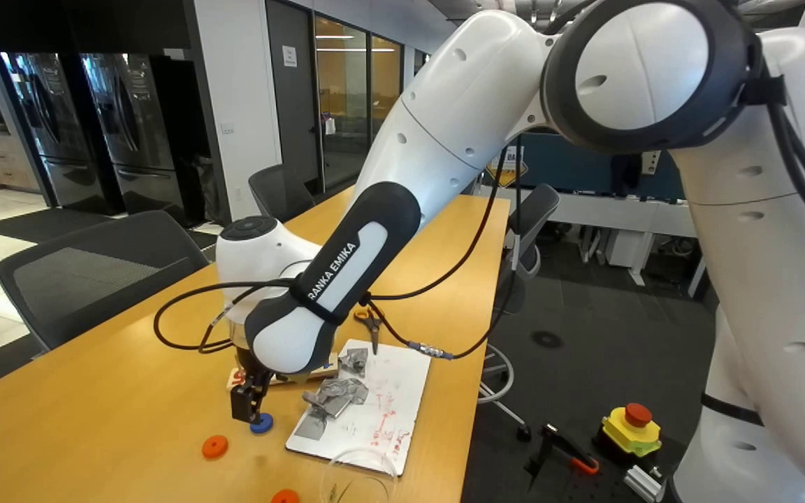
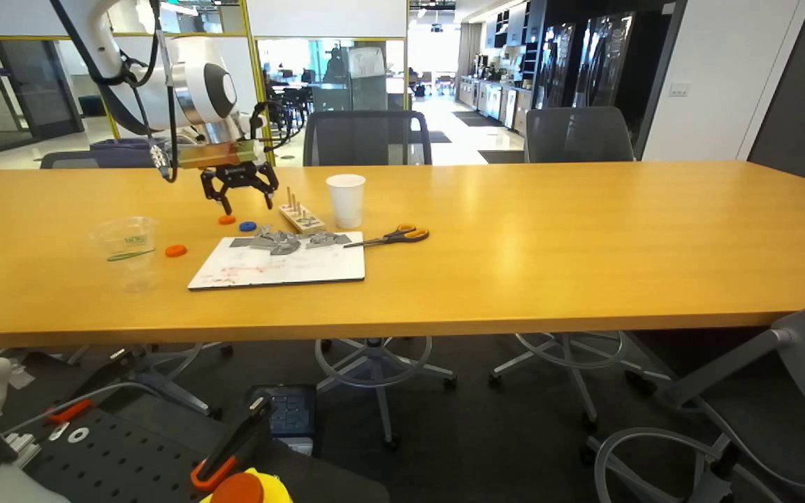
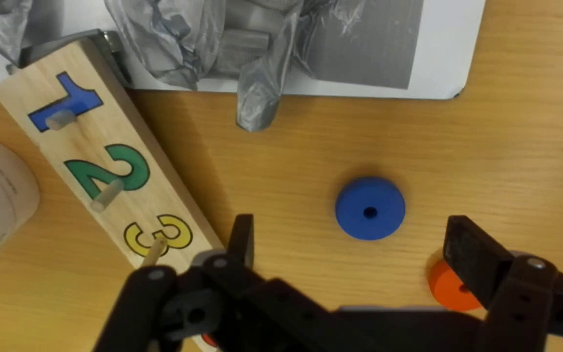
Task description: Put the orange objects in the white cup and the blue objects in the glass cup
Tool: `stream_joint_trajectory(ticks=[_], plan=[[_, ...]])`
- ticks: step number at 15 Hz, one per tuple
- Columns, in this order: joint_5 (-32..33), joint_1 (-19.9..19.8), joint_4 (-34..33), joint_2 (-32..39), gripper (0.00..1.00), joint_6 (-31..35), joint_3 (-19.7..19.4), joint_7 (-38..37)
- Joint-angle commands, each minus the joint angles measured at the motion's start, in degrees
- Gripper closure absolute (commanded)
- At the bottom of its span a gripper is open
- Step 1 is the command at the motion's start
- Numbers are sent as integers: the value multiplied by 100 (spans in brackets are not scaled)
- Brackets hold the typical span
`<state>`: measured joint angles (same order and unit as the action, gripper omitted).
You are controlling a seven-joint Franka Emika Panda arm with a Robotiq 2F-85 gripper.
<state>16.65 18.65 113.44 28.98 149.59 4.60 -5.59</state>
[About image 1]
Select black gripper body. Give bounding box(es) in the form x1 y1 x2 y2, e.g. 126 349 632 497
232 348 280 392

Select clear glass cup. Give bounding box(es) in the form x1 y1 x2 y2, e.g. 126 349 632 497
318 448 403 503

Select large crumpled grey tape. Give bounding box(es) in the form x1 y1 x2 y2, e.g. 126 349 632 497
291 375 371 443

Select grey scissors with orange grip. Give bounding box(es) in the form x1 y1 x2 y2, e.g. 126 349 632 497
353 306 389 357

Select white dry-erase board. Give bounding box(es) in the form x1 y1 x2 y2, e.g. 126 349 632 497
284 339 435 482

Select black glass-door refrigerators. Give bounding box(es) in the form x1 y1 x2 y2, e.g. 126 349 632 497
0 44 232 226

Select yellow emergency stop button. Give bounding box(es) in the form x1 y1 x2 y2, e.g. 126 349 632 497
601 401 664 458

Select blue partition panel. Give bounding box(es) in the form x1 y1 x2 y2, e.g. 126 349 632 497
519 130 692 202

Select white office desk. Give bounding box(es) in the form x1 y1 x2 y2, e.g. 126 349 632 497
550 191 708 292

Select black looped gripper cable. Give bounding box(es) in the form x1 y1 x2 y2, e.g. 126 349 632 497
150 278 329 357

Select black cable with silver connector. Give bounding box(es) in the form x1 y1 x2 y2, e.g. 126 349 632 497
358 130 524 363

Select black tool with orange handle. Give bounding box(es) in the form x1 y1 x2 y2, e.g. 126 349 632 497
522 422 604 484

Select silver metal bracket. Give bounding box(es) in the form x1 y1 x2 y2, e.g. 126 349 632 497
624 461 670 503

